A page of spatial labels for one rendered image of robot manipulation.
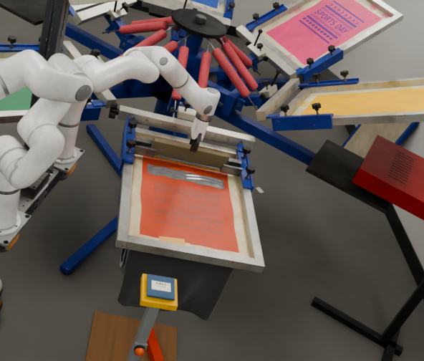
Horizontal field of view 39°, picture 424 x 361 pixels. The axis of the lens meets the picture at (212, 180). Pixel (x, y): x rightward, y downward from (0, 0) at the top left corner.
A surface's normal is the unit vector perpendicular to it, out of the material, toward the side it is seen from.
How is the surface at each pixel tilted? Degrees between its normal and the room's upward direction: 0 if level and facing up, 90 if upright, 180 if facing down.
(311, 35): 32
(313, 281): 0
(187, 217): 0
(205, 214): 0
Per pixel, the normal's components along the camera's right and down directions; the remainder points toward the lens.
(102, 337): 0.30, -0.76
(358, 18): -0.16, -0.58
